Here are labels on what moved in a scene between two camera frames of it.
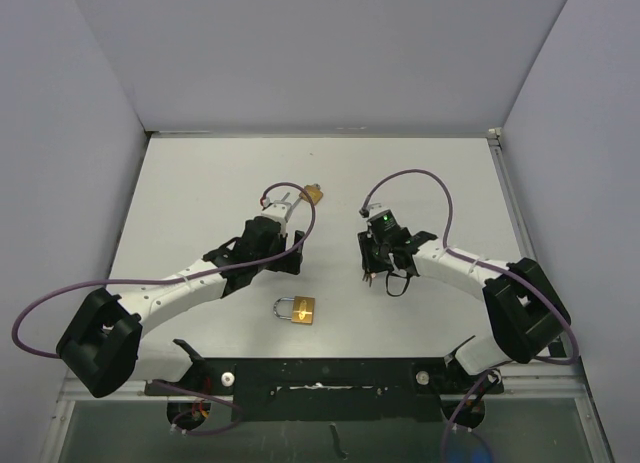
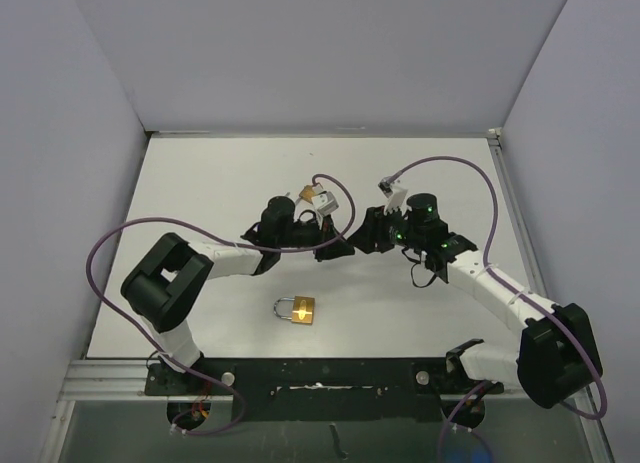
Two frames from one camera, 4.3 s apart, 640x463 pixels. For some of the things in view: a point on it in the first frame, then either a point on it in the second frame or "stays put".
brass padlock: [303, 309] stays put
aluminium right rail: [505, 167] stays put
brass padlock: [314, 191] stays put
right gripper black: [367, 239] to [372, 232]
